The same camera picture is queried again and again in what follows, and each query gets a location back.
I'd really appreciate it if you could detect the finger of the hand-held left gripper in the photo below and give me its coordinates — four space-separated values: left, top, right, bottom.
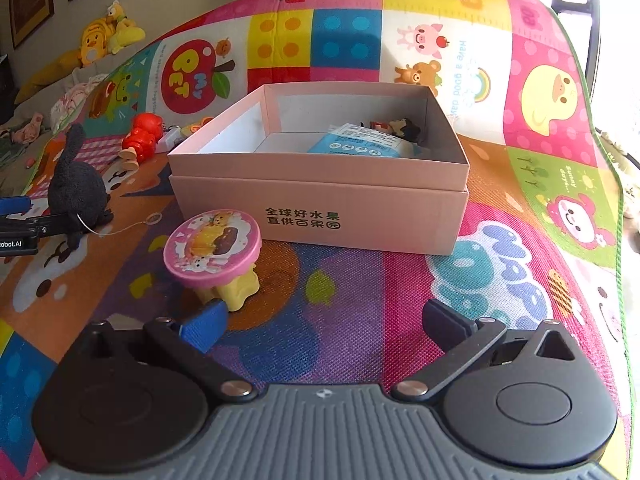
0 212 68 241
0 197 34 217

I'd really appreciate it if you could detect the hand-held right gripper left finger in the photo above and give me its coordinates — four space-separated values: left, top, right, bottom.
90 299 254 404

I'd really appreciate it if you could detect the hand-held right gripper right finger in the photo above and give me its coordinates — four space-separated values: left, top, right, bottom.
391 299 577 402

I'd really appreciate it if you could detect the black plush toy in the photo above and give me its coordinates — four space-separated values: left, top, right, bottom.
47 124 163 253

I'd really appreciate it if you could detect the red figure toy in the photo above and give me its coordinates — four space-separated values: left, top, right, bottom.
121 112 166 171

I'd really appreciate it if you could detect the pink cardboard box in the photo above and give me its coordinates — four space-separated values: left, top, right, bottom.
167 83 471 257

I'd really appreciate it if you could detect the small pink doll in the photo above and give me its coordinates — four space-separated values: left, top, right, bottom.
9 112 52 147

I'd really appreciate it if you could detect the floral cloth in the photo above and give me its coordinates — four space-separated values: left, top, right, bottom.
50 72 109 132

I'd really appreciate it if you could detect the long yellow plush pillow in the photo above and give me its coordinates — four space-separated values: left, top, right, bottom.
15 51 83 102

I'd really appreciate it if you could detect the yellow tiger plush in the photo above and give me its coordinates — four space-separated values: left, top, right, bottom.
79 16 120 69

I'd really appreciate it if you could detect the blue packet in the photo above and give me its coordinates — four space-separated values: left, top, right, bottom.
306 122 418 157

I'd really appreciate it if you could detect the colourful cartoon play mat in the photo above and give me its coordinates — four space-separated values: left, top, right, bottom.
0 0 633 480

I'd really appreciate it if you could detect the small dark-haired figurine keychain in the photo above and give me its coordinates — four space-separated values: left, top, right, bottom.
360 117 426 146

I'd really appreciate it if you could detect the black window frame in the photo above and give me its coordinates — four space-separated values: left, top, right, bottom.
584 0 609 106

